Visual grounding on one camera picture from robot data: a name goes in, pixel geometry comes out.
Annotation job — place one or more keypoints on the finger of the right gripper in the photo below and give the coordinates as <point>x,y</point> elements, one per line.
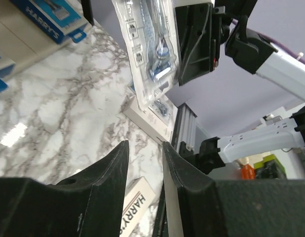
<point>194,24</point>

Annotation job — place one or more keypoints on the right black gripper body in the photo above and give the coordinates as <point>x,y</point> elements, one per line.
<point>248,49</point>

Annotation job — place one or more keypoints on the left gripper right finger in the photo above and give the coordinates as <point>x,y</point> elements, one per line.
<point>198,206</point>

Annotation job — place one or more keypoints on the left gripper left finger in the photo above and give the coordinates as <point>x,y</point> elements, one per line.
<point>87,204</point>

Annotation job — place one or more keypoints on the blister razor pack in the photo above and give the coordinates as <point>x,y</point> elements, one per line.
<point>150,34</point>
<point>160,110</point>

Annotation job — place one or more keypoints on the blue Harry's razor box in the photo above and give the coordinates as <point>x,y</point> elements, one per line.
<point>6,67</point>
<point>57,18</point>

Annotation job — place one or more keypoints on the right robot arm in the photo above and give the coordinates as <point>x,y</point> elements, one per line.
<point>231,76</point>

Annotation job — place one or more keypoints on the white Harry's box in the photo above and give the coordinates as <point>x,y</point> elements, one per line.
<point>138,197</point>

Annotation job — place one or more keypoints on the tall white slim box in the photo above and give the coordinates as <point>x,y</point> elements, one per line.
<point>156,126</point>

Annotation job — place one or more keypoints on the aluminium rail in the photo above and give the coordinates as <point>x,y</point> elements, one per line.
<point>184,128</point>

